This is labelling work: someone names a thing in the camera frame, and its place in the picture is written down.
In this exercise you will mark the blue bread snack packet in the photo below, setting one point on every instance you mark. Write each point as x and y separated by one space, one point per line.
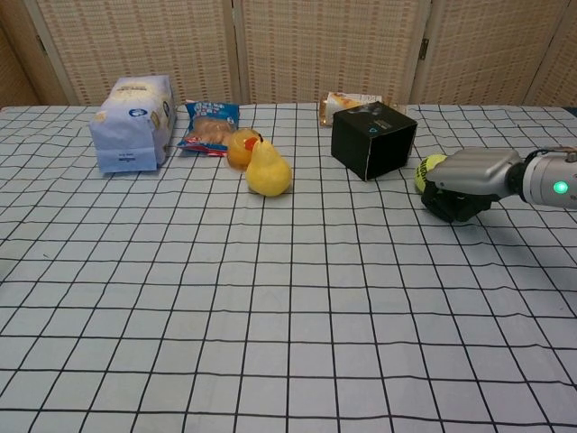
209 128

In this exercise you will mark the yellow toy pear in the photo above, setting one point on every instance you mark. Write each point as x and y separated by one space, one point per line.
268 173

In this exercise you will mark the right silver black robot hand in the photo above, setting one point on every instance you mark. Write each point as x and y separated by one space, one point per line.
478 173

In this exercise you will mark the woven folding screen panel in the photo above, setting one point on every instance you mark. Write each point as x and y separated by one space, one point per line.
496 49
329 45
135 45
15 63

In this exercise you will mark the pale blue paper bag pack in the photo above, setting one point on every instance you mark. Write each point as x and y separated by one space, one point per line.
130 131

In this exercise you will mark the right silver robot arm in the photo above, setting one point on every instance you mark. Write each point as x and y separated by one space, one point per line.
547 182

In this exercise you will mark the white black checked tablecloth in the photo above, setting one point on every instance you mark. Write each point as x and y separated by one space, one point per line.
270 293

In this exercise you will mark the black cardboard box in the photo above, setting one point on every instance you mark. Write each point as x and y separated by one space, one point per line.
365 135

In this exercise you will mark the clear wrapped cake packet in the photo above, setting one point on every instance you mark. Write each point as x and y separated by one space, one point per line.
336 104

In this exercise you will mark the orange jelly cup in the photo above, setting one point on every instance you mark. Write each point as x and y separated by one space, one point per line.
238 151

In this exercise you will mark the metal screen hinge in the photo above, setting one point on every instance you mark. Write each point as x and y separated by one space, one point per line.
424 48

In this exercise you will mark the yellow tennis ball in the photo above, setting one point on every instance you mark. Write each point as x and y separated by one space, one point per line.
427 173

